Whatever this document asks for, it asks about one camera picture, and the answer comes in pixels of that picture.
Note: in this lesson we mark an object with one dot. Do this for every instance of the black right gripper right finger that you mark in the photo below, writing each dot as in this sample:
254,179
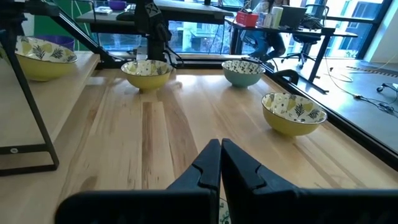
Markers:
264,205

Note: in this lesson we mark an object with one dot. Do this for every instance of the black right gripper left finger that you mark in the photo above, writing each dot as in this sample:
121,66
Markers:
186,205

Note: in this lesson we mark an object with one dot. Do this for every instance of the yellow pear-print ceramic bowl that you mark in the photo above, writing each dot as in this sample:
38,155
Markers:
146,81
43,67
289,123

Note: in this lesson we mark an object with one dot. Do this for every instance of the purple plastic bowl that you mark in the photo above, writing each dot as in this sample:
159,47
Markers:
62,41
117,4

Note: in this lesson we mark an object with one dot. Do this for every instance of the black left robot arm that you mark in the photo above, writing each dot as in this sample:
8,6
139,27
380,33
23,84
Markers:
155,31

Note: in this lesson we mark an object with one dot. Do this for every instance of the person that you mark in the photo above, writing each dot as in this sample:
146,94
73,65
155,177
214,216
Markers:
275,43

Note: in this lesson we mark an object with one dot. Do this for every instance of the black office chair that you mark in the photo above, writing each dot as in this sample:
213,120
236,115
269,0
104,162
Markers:
306,39

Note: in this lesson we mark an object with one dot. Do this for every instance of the black office desk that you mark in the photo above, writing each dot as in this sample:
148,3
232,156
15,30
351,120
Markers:
311,31

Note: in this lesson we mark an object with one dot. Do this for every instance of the small pale container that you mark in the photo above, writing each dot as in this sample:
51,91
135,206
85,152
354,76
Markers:
265,20

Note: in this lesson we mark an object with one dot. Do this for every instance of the red box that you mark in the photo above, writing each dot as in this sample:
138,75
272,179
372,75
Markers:
247,19

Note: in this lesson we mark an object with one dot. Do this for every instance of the white cylinder container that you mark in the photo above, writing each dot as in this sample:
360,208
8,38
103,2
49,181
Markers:
276,17

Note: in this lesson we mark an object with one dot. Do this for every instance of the grey laptop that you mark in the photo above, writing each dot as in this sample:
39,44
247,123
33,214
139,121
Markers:
293,17

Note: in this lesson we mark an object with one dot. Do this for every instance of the grey standing desk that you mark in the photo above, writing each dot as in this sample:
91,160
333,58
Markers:
186,11

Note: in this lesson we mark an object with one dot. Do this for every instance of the black computer mouse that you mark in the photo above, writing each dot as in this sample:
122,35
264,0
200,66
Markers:
126,16

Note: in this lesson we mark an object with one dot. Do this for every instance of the white book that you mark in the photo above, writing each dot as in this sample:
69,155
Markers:
103,11

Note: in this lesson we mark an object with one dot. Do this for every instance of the green panel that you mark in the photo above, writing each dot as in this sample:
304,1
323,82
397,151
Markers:
43,26

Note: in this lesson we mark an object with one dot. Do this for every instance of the black metal table frame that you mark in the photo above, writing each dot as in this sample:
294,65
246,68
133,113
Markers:
342,126

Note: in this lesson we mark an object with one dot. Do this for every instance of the black shelf divider bracket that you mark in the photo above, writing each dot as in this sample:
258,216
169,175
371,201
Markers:
35,109

